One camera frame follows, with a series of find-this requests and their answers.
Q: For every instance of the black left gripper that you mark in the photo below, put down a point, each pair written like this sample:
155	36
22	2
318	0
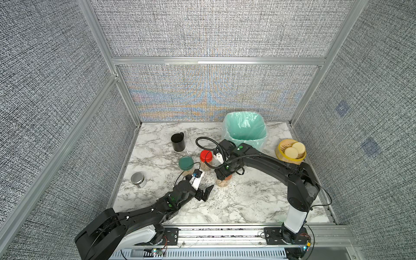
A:
199	196

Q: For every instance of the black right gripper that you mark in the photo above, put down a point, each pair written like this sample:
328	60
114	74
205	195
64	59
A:
222	173

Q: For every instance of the orange lid peanut jar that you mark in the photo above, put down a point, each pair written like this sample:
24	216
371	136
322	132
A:
225	182

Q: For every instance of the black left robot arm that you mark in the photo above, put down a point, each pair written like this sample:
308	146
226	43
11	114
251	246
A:
100	238

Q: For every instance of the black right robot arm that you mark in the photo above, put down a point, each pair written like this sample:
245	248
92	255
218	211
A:
302	186

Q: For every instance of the red lid peanut jar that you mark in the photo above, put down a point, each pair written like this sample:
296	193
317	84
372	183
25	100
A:
205	157

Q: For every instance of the green lid peanut jar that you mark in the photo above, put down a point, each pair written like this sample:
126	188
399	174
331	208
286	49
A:
186	165

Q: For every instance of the green trash bin with liner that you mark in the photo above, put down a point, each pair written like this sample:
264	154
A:
245	127

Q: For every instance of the black mug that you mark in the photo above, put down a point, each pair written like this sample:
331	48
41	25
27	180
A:
178	142

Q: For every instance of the small silver lid jar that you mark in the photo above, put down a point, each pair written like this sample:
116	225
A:
138	179

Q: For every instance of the pale round bun, front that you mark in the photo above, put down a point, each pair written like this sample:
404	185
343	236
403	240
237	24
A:
291	153

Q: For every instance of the pale round bun, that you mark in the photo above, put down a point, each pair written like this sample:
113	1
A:
300	147
291	153

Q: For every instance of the yellow bamboo steamer basket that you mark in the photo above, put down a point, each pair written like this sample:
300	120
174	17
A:
279	151

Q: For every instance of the pale round bun, rear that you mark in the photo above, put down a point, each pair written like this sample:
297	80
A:
300	147

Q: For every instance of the aluminium front rail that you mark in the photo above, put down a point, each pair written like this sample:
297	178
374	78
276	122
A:
240	242

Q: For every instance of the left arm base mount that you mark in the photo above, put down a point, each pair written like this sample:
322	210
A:
159	235

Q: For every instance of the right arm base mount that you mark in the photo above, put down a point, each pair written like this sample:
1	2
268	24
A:
282	235

